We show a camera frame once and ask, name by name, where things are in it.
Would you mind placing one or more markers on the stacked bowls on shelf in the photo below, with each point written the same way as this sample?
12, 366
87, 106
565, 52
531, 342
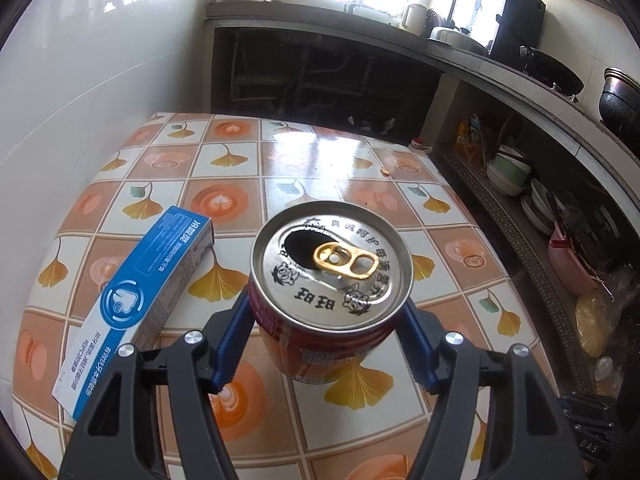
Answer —
509, 170

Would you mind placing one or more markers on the pink basin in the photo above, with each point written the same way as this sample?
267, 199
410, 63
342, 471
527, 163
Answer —
567, 267

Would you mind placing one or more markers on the red drink can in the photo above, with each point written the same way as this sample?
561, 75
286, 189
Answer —
327, 282

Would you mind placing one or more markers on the black wok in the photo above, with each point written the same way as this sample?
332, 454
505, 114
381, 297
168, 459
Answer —
550, 72

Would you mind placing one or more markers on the yellow food bag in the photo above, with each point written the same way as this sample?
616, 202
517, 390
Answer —
596, 318

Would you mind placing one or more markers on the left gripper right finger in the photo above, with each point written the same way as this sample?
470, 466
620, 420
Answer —
495, 412

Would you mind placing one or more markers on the cooking oil bottle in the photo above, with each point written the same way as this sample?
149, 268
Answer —
418, 145

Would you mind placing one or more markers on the white kettle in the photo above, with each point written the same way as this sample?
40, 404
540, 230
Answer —
414, 18

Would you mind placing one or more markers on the patterned tablecloth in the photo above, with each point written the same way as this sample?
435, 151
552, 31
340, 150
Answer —
282, 416

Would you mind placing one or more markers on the blue toothpaste box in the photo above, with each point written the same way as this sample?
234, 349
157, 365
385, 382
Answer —
135, 303

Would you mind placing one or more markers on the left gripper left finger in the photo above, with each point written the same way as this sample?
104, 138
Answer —
150, 401

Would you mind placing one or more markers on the black cooking pot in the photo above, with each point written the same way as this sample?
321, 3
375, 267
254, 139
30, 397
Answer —
619, 103

